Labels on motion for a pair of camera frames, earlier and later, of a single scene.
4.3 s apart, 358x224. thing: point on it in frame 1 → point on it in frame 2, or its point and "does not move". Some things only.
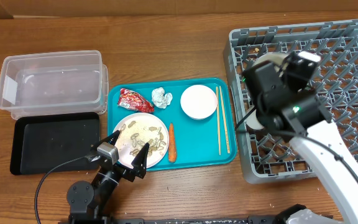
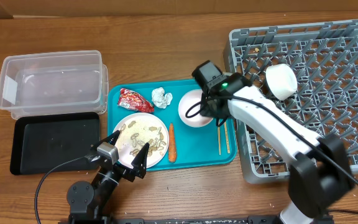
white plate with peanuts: [137, 129] does not move
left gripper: [139, 168] does not move
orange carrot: [172, 154] does not move
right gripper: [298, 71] → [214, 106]
